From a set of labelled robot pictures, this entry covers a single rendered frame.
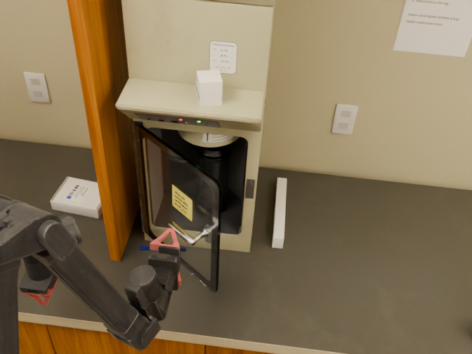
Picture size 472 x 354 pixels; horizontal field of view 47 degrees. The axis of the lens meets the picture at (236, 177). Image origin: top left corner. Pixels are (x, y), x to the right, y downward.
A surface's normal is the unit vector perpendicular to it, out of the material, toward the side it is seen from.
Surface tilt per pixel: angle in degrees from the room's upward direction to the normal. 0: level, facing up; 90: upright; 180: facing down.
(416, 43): 90
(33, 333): 90
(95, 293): 78
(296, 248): 0
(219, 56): 90
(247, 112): 0
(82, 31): 90
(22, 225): 13
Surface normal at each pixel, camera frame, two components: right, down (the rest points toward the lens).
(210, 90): 0.18, 0.66
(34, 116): -0.11, 0.66
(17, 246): 0.83, 0.21
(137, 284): -0.19, -0.76
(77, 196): 0.04, -0.75
